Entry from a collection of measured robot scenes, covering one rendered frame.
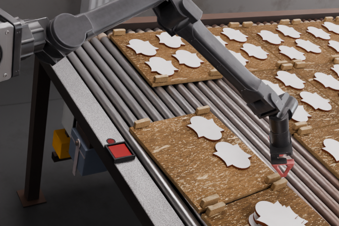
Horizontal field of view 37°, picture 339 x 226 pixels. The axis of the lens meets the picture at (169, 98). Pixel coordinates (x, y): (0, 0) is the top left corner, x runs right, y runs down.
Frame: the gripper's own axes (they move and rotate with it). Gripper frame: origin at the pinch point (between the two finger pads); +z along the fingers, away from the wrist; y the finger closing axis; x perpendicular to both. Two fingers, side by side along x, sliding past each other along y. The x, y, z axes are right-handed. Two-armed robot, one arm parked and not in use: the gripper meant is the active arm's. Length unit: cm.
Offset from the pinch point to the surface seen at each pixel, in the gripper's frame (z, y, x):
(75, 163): 1, 9, 72
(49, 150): 63, 94, 128
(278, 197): 6.8, -7.7, 2.0
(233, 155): 1.3, 7.5, 15.3
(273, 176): 3.8, -1.4, 3.1
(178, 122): -4.6, 20.3, 34.1
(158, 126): -7.4, 15.4, 40.5
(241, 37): 8, 103, 11
